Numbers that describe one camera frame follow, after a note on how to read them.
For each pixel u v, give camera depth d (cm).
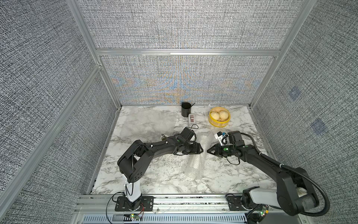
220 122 103
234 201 73
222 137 80
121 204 74
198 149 79
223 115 106
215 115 106
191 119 106
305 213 42
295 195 41
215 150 78
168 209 73
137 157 52
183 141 71
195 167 78
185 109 106
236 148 68
